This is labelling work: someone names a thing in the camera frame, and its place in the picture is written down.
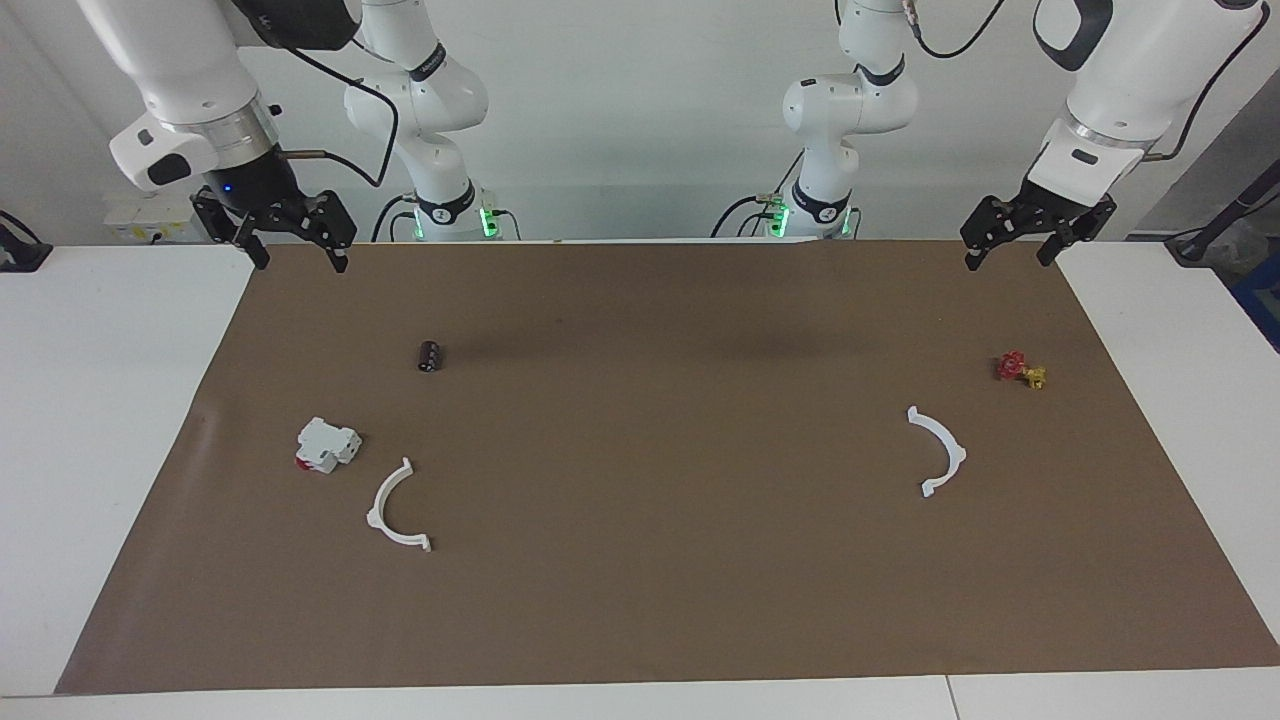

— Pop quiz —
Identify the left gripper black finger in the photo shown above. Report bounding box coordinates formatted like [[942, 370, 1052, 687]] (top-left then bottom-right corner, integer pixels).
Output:
[[960, 197, 1011, 272], [1036, 195, 1118, 267]]

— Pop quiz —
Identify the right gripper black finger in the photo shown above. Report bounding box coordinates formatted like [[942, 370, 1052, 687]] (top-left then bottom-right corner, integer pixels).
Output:
[[192, 188, 271, 271], [316, 190, 358, 274]]

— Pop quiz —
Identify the white half-ring pipe clamp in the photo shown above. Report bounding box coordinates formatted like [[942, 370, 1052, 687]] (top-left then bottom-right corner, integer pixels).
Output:
[[907, 405, 968, 499], [366, 457, 433, 553]]

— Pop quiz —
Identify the red yellow valve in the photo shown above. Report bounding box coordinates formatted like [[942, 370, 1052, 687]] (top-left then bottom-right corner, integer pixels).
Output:
[[995, 350, 1048, 391]]

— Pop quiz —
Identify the black tripod leg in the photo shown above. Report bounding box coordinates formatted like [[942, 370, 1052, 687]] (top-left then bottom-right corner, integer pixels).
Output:
[[1165, 160, 1280, 266]]

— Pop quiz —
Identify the blue box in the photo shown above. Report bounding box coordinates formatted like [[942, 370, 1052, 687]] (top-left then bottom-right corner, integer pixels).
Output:
[[1232, 255, 1280, 353]]

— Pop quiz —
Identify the brown paper table mat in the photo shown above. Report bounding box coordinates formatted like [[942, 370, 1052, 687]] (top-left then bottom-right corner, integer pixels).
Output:
[[55, 238, 1280, 696]]

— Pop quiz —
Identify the black right base cable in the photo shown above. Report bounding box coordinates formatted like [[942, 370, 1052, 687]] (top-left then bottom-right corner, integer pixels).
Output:
[[372, 193, 421, 243]]

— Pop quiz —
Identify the black base cable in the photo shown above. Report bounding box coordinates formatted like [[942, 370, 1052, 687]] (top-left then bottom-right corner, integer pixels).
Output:
[[372, 193, 421, 243], [712, 150, 806, 239]]

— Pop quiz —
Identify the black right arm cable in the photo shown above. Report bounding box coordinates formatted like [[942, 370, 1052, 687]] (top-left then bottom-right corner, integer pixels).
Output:
[[268, 40, 401, 191]]

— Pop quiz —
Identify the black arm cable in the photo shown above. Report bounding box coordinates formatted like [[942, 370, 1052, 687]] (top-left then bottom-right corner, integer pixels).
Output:
[[905, 0, 1266, 163], [268, 40, 401, 191]]

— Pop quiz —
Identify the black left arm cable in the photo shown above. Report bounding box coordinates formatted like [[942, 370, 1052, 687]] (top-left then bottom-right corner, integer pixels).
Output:
[[905, 0, 1266, 163]]

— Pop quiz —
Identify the black clamp mount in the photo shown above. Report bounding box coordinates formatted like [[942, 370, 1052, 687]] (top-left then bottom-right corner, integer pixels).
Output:
[[0, 210, 53, 273]]

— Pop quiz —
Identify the white circuit breaker red switch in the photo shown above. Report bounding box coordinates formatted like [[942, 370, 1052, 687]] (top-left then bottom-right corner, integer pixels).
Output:
[[295, 416, 363, 475]]

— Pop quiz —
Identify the black left base cable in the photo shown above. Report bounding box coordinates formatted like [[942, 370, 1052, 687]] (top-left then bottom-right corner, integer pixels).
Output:
[[712, 150, 806, 239]]

